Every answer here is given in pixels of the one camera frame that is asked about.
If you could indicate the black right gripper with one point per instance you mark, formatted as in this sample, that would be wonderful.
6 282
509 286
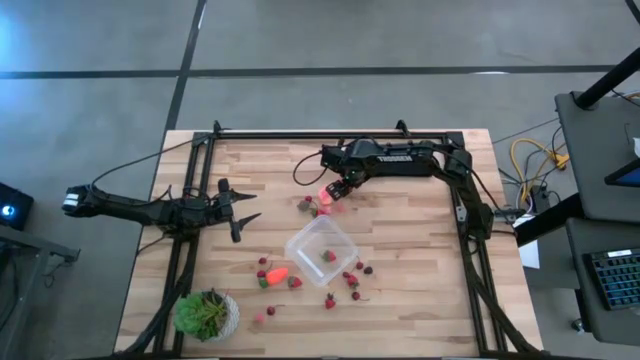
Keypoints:
357 177

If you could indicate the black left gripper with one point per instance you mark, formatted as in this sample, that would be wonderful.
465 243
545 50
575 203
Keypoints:
226 207

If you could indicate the orange-pink toy peach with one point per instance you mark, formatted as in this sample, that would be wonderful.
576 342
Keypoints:
325 196

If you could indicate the red toy strawberry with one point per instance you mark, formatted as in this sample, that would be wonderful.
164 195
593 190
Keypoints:
330 302
352 280
294 282
328 256
320 211

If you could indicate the orange toy carrot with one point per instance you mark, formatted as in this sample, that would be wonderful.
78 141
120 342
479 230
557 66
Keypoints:
276 276

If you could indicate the black toy blackberry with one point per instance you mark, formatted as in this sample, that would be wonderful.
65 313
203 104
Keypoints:
368 270

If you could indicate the small pink toy berry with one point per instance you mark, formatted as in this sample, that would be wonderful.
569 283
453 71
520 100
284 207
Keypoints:
259 318

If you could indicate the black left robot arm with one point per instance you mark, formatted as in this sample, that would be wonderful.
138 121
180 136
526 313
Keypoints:
135 212

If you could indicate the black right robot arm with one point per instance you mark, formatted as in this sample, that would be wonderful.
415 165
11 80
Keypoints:
400 160

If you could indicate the clear plastic tupperware container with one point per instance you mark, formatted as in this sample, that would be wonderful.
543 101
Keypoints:
310 240

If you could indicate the potted green succulent plant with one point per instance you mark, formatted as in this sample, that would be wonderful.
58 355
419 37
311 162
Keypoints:
200 315

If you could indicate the white paper sheet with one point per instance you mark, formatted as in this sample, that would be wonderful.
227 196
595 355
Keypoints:
529 250

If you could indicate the black power strip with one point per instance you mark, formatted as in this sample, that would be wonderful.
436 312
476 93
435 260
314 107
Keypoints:
540 199

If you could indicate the black desk beam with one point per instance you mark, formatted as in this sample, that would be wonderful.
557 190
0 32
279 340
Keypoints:
547 220

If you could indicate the grey metal stand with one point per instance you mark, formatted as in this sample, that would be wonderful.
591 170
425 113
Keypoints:
30 245

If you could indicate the black box with blue light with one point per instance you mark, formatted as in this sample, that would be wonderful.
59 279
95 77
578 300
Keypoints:
12 207

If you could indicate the grey desk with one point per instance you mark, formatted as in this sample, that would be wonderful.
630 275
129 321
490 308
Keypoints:
580 320
595 160

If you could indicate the tablet with blue screen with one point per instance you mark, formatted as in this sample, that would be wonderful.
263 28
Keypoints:
627 176

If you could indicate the black pole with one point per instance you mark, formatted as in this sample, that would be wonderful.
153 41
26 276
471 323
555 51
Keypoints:
607 80

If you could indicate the black keyboard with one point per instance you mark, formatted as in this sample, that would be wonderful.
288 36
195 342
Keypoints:
617 277

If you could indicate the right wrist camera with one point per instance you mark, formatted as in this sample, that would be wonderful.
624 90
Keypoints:
335 156

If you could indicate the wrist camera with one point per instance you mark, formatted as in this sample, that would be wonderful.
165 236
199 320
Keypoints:
206 210
335 156

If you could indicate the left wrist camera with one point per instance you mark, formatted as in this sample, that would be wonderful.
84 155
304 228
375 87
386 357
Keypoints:
206 210

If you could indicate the black aluminium table frame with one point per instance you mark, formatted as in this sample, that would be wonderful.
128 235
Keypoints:
325 135

